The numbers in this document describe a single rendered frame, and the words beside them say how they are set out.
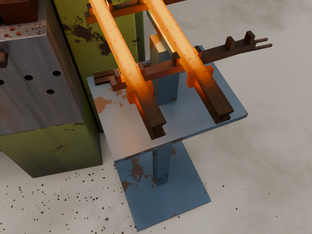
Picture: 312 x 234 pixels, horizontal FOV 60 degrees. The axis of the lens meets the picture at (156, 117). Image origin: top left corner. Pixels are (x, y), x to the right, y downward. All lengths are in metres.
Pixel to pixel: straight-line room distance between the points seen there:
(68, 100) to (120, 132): 0.34
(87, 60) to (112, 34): 0.58
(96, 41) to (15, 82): 0.33
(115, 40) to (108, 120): 0.28
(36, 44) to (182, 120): 0.45
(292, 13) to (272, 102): 0.96
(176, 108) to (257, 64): 1.34
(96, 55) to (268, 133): 1.10
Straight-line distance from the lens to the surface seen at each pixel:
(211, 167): 1.55
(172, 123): 0.75
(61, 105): 1.04
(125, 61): 0.52
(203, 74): 0.50
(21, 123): 1.15
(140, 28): 1.65
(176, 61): 0.53
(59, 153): 1.38
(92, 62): 1.16
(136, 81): 0.49
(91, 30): 1.06
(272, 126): 1.78
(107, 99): 0.81
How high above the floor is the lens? 1.41
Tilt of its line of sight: 58 degrees down
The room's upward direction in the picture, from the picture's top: straight up
